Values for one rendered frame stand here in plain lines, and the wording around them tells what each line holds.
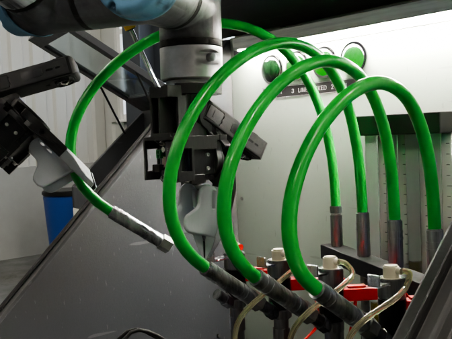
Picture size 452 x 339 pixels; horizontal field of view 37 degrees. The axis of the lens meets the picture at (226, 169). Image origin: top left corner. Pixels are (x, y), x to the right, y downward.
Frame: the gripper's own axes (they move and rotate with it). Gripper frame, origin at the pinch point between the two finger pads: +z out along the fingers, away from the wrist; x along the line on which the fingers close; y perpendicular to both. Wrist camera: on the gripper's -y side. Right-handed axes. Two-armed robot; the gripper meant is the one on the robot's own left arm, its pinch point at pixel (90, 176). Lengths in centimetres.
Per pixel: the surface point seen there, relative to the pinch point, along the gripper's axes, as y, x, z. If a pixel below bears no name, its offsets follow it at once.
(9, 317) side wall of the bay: 22.6, -16.1, 2.9
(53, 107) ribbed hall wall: -48, -684, -231
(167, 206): -2.7, 18.3, 11.7
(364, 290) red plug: -11.1, 13.7, 33.2
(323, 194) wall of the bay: -24.7, -21.7, 25.0
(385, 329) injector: -8.5, 19.5, 36.0
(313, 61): -24.1, 20.1, 12.4
